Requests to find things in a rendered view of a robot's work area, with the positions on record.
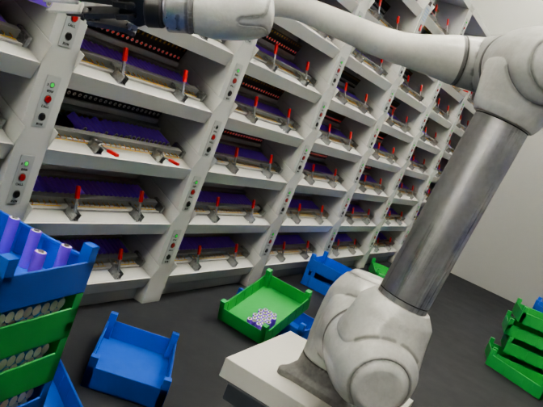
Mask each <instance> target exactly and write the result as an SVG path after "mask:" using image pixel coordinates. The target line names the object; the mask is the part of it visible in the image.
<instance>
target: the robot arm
mask: <svg viewBox="0 0 543 407"><path fill-rule="evenodd" d="M43 2H51V3H52V5H51V6H50V7H46V12H47V13H62V14H66V15H68V16H77V17H80V19H81V20H82V21H84V20H86V24H87V25H88V26H92V27H99V28H103V29H107V30H112V31H120V32H123V33H126V34H128V35H130V36H135V35H136V32H137V29H138V27H142V26H145V25H146V26H147V27H153V28H164V27H166V29H167V31H168V32H172V33H184V34H190V35H192V34H196V35H201V36H205V37H208V38H210V39H215V40H255V39H259V38H263V37H265V36H268V35H269V34H270V32H271V29H272V26H273V23H274V17H283V18H287V19H293V20H296V21H299V22H301V23H304V24H307V25H309V26H311V27H313V28H315V29H318V30H319V31H322V32H324V33H326V34H327V35H329V36H332V37H334V38H335V39H337V40H341V41H342V42H344V43H346V44H349V45H351V46H352V47H354V48H358V49H359V50H361V51H363V52H366V53H368V54H370V55H373V56H375V57H378V58H381V59H382V60H385V61H389V62H392V63H394V64H396V65H400V66H403V67H406V68H408V69H412V70H414V71H417V72H419V73H423V74H425V75H427V76H429V77H432V78H434V79H437V80H439V81H441V82H444V83H446V84H449V85H452V86H456V87H460V88H462V89H464V90H468V91H471V92H475V96H474V110H475V111H476V112H475V113H474V116H473V118H472V120H471V121H470V122H469V125H468V127H467V128H466V130H465V132H464V134H463V136H462V137H461V139H460V141H459V143H458V144H457V147H456V148H455V150H454V152H453V153H452V156H451V157H450V159H449V160H448V163H447V165H446V167H445V168H444V170H443V172H442V174H441V176H440V177H439V179H438V181H437V183H436V184H435V186H434V188H433V190H432V192H431V194H430V195H429V197H428V199H427V201H426V203H425V204H424V206H423V208H422V210H421V212H420V213H419V215H418V217H417V219H416V221H415V222H414V224H413V226H412V228H411V230H410V232H409V233H408V235H407V237H406V239H405V241H404V242H403V244H402V246H401V248H400V250H399V251H398V254H397V255H396V257H395V259H394V261H393V262H392V264H391V266H390V268H389V269H388V271H387V273H386V275H385V277H384V278H382V277H380V276H377V275H375V274H372V273H370V272H367V271H363V270H361V269H354V270H352V271H347V272H346V273H344V274H343V275H341V276H340V277H339V278H338V279H337V280H336V281H335V282H334V283H333V284H332V285H331V286H330V288H329V290H328V292H327V293H326V295H325V297H324V299H323V301H322V303H321V305H320V308H319V310H318V312H317V315H316V317H315V318H314V322H313V324H312V327H311V329H310V332H309V336H308V338H307V342H306V344H305V347H304V349H303V351H302V352H301V355H300V357H299V359H298V360H296V361H294V362H292V363H289V364H281V365H279V367H278V369H277V373H278V374H279V375H280V376H283V377H284V378H286V379H288V380H291V381H292V382H293V383H295V384H297V385H299V386H300V387H302V388H303V389H305V390H306V391H308V392H310V393H311V394H313V395H315V396H316V397H317V398H319V399H320V400H322V401H324V402H326V403H327V404H328V405H330V406H331V407H402V406H403V405H404V404H405V403H406V402H407V401H408V399H409V398H410V397H411V395H412V393H413V392H414V390H415V388H416V386H417V383H418V381H419V370H420V368H421V364H422V361H423V356H424V354H425V351H426V349H427V344H428V343H429V340H430V337H431V334H432V328H431V320H430V317H429V315H428V314H427V312H428V310H429V309H430V307H431V305H432V304H433V302H434V300H435V298H436V297H437V295H438V293H439V291H440V289H441V288H442V286H443V285H444V282H445V280H446V279H447V278H448V275H449V274H450V272H451V270H452V269H453V267H454V265H455V263H456V261H457V259H458V258H459V256H460V255H461V252H462V250H463V249H464V248H465V245H466V244H467V242H468V240H469V239H470V237H471V235H472V233H473V231H474V230H475V228H476V226H477V225H478V222H479V221H480V220H481V218H482V215H483V214H484V212H485V210H486V208H487V207H488V205H489V203H490V201H491V200H492V198H493V196H494V195H495V192H496V191H497V190H498V188H499V185H500V184H501V182H502V181H503V178H504V177H505V175H506V173H507V172H508V170H509V168H510V166H511V164H512V163H513V161H514V160H515V158H516V155H517V153H518V152H519V151H520V148H521V147H522V145H523V143H524V142H525V140H526V138H527V136H532V135H534V134H535V133H537V132H539V131H540V130H541V129H542V128H543V26H534V27H523V28H519V29H516V30H513V31H510V32H508V33H506V34H503V35H498V36H488V37H480V36H463V35H428V34H415V33H409V32H404V31H398V30H394V29H391V28H388V27H384V26H381V25H379V24H377V23H373V22H371V21H368V20H367V19H363V18H361V17H358V16H356V15H353V14H350V13H348V12H346V11H344V10H340V9H338V8H335V7H333V6H330V5H327V4H325V3H323V2H319V1H318V0H43ZM83 2H93V3H99V4H106V5H111V6H84V3H83ZM126 20H127V21H126Z"/></svg>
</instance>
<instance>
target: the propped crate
mask: <svg viewBox="0 0 543 407"><path fill-rule="evenodd" d="M272 272H273V269H271V268H268V269H266V274H265V275H264V276H263V277H261V278H260V279H258V280H257V281H255V282H254V283H252V284H251V285H250V286H248V287H246V288H245V289H243V290H242V291H241V292H239V293H238V294H237V295H235V296H233V297H232V298H230V299H229V300H226V299H222V300H221V302H220V307H219V312H218V317H217V319H219V320H221V321H223V322H225V323H226V324H227V325H229V326H231V327H232V328H234V329H236V330H237V331H239V332H240V333H242V334H244V335H246V336H247V337H248V338H250V339H252V340H254V341H255V342H257V343H258V344H260V343H262V342H265V341H267V340H270V339H272V338H274V337H275V336H276V335H277V334H278V333H279V332H280V331H281V330H282V329H284V328H285V327H286V326H288V325H289V324H290V323H291V322H293V321H294V320H295V319H296V318H298V317H299V316H300V315H301V314H302V313H303V312H304V311H305V310H307V309H308V308H309V303H310V300H311V296H312V291H311V290H309V289H308V290H307V291H305V293H304V292H302V291H300V290H298V289H296V288H294V287H293V286H291V285H289V284H287V283H285V282H284V281H282V280H280V279H277V278H276V277H275V276H273V275H272ZM260 308H261V309H264V308H267V309H268V311H272V313H276V315H277V316H276V324H275V325H274V326H272V327H271V328H270V329H269V327H270V325H268V324H267V323H264V324H263V325H262V329H261V330H260V329H257V328H256V327H254V326H253V325H251V324H249V323H248V322H247V318H248V317H252V316H253V313H258V311H259V309H260Z"/></svg>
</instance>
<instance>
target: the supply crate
mask: <svg viewBox="0 0 543 407"><path fill-rule="evenodd" d="M9 216H10V215H9V214H7V213H5V212H3V211H2V210H0V241H1V239H2V235H3V232H4V229H5V227H6V223H7V220H8V217H9ZM30 229H34V228H33V227H31V226H30V225H28V224H25V223H24V222H22V221H20V222H19V227H18V229H17V232H16V234H15V239H14V241H13V244H12V247H11V251H10V253H5V254H0V313H3V312H6V311H10V310H13V309H17V308H22V307H26V306H29V305H33V304H38V303H42V302H45V301H49V300H55V299H58V298H62V297H65V296H71V295H74V294H78V293H81V292H84V291H85V289H86V285H87V282H88V279H89V278H90V275H91V271H92V268H93V266H94V264H95V259H96V257H97V254H98V252H99V248H100V247H99V246H98V245H96V244H94V243H92V242H84V243H83V245H82V248H81V251H80V252H78V251H77V250H74V249H72V250H71V253H70V255H69V259H68V262H67V264H66V265H65V266H57V267H53V264H54V262H55V259H56V256H57V253H58V250H59V248H60V245H61V244H62V243H61V242H59V241H58V240H56V239H54V238H52V237H50V236H48V235H47V234H45V233H42V234H41V237H40V241H39V244H38V246H37V249H41V250H44V251H46V252H47V255H46V258H45V260H44V265H43V267H42V270H38V271H30V272H27V269H23V268H22V267H20V266H19V261H20V259H21V256H22V253H23V249H24V246H25V244H26V241H27V237H28V234H29V232H30Z"/></svg>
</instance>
